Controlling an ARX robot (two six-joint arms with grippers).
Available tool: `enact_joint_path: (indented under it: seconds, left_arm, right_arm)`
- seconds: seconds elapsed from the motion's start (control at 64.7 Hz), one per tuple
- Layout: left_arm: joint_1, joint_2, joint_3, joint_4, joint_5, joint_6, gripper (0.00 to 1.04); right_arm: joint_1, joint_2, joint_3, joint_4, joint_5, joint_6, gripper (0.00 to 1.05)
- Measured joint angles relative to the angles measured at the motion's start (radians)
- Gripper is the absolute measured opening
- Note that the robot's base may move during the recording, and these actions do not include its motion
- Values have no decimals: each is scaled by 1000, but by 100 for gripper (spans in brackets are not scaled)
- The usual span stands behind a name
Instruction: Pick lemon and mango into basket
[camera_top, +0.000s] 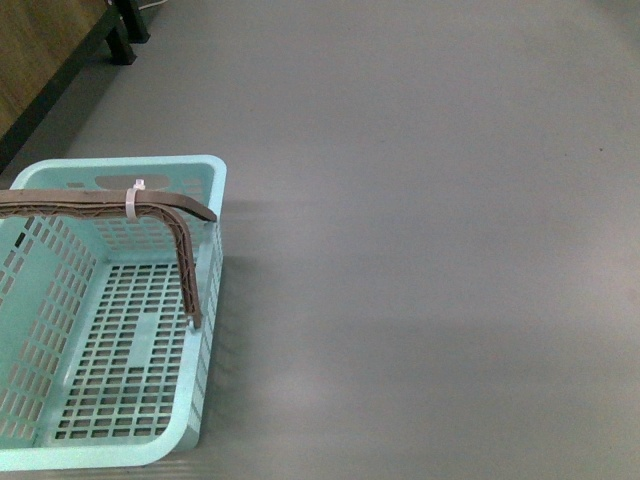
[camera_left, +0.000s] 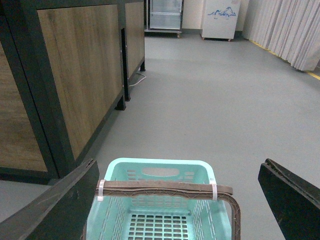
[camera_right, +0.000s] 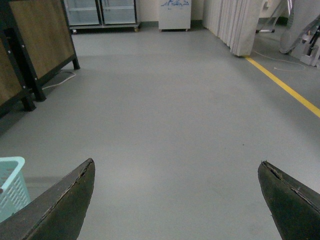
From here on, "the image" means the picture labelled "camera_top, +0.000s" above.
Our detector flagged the white zip tie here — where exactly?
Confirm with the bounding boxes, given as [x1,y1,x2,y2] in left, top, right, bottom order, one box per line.
[125,179,146,222]

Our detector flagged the light blue plastic basket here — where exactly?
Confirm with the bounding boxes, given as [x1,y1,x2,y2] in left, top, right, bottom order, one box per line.
[1,155,227,472]

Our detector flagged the wooden table with black frame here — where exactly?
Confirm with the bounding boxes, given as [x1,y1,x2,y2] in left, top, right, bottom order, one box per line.
[1,0,150,167]

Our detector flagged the brown basket handle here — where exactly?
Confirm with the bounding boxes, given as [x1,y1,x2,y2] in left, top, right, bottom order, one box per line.
[1,189,217,328]

